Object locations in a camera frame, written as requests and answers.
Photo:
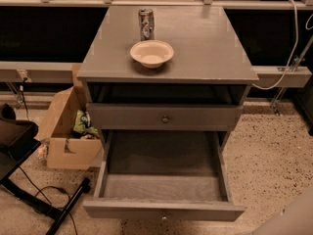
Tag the grey drawer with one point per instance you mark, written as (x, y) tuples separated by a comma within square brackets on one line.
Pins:
[(164, 116), (163, 175)]

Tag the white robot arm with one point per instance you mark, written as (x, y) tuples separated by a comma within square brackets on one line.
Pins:
[(294, 219)]

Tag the grey wooden drawer cabinet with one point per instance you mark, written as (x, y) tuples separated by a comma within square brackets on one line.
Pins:
[(209, 66)]

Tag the white paper bowl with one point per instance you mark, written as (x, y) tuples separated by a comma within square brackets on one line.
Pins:
[(151, 54)]

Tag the green snack bag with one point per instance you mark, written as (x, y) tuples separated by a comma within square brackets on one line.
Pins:
[(83, 126)]

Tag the silver drink can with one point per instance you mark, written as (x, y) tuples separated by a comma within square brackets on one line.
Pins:
[(146, 24)]

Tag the open cardboard box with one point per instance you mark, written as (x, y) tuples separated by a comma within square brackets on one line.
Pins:
[(65, 150)]

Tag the black office chair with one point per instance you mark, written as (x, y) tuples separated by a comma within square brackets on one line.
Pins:
[(17, 143)]

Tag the grey metal rail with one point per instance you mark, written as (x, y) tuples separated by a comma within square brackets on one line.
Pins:
[(62, 73)]

